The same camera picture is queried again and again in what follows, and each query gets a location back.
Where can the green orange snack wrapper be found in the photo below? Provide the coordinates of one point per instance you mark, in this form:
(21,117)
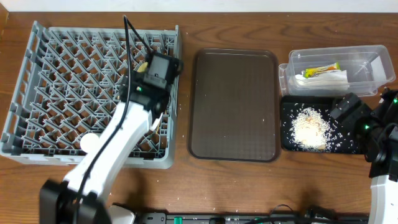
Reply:
(312,72)

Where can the white napkin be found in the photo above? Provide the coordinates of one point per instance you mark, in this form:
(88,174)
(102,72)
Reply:
(330,80)

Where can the yellow plate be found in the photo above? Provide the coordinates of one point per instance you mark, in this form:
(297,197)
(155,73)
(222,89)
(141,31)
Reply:
(143,67)

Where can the white pink bowl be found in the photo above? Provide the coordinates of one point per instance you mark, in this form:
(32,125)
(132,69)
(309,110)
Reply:
(154,124)

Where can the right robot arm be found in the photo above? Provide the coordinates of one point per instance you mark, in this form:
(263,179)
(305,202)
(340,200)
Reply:
(376,133)

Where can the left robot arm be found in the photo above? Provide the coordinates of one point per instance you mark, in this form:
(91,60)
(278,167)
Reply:
(81,196)

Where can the grey dishwasher rack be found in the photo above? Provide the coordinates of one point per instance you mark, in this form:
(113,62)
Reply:
(68,86)

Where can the black waste tray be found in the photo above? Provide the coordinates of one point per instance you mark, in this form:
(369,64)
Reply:
(311,102)

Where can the dark brown serving tray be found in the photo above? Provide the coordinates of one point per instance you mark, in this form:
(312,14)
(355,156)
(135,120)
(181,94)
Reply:
(235,106)

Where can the pile of rice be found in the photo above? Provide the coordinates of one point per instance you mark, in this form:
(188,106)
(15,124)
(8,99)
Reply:
(309,129)

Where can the clear plastic bin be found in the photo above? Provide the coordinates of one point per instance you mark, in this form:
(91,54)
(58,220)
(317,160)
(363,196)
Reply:
(368,67)

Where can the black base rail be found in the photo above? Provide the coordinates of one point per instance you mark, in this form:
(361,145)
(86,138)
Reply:
(279,215)

